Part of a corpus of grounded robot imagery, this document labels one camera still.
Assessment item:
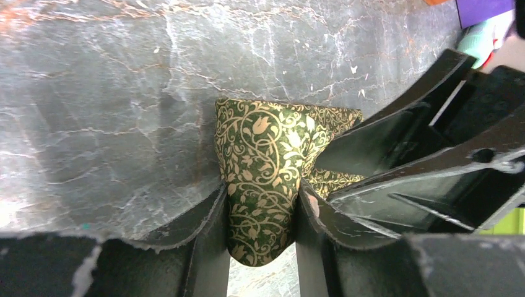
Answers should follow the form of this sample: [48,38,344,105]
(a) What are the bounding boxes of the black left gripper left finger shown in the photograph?
[1,184,230,296]

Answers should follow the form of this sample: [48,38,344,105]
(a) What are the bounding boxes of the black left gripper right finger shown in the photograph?
[295,181,524,296]

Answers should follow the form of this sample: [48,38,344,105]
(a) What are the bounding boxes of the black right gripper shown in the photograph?
[315,49,524,233]

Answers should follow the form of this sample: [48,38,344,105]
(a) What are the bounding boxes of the green gold vine tie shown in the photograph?
[214,98,363,267]

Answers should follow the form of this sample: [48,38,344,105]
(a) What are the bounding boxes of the lime green plastic bin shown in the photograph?
[480,208,524,235]

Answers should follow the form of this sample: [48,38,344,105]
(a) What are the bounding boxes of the mint green cylinder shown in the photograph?
[457,20,508,69]

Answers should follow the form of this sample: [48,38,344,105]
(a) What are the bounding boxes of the purple metronome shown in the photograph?
[456,0,514,28]

